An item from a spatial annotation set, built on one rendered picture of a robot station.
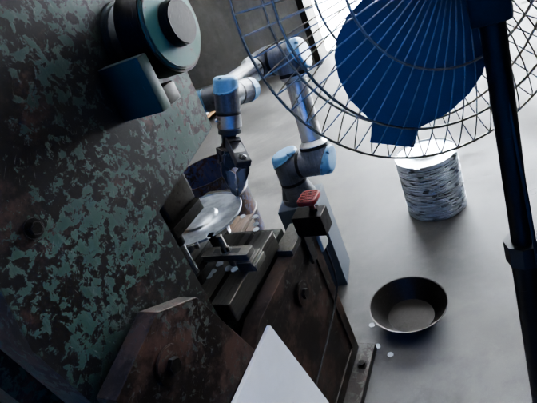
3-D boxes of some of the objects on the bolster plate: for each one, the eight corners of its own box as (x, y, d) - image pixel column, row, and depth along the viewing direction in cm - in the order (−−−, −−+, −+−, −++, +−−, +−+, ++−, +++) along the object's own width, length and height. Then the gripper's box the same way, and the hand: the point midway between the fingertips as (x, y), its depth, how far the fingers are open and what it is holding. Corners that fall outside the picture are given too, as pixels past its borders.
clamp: (216, 258, 133) (201, 230, 128) (266, 256, 124) (252, 226, 120) (206, 273, 128) (190, 244, 124) (257, 271, 120) (242, 241, 115)
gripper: (238, 124, 144) (244, 187, 152) (210, 127, 141) (217, 193, 149) (248, 129, 137) (252, 195, 144) (218, 133, 134) (224, 201, 141)
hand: (237, 193), depth 144 cm, fingers closed
